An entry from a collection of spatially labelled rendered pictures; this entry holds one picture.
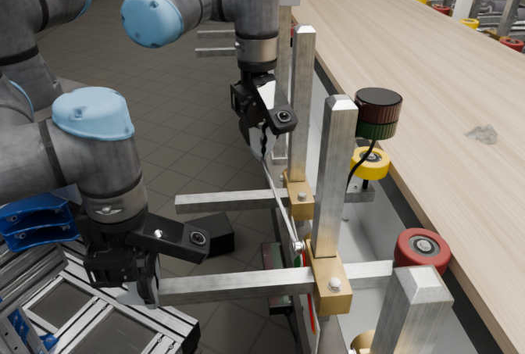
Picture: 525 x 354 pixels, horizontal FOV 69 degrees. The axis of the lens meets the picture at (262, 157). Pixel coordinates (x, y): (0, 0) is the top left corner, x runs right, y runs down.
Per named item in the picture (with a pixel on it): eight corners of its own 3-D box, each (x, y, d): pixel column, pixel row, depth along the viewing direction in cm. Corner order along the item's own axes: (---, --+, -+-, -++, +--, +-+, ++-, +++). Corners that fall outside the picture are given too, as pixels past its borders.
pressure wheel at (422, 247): (395, 312, 62) (410, 265, 56) (378, 273, 69) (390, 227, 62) (442, 308, 63) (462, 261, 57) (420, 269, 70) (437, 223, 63)
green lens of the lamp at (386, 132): (357, 141, 49) (360, 126, 48) (344, 119, 54) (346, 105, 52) (403, 139, 49) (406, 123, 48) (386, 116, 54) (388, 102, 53)
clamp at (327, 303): (317, 316, 59) (320, 296, 56) (301, 250, 70) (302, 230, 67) (352, 313, 59) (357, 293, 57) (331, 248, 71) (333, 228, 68)
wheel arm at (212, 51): (196, 59, 165) (194, 49, 163) (196, 56, 168) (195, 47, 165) (295, 55, 169) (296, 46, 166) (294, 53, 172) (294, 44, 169)
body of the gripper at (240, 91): (263, 104, 80) (263, 47, 73) (283, 121, 74) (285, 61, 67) (230, 111, 77) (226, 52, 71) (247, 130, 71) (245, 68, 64)
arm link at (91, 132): (37, 92, 42) (116, 77, 45) (66, 173, 48) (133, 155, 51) (44, 123, 36) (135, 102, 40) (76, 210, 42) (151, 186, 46)
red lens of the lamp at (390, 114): (360, 124, 47) (362, 108, 46) (346, 102, 52) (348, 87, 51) (407, 122, 48) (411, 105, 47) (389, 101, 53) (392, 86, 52)
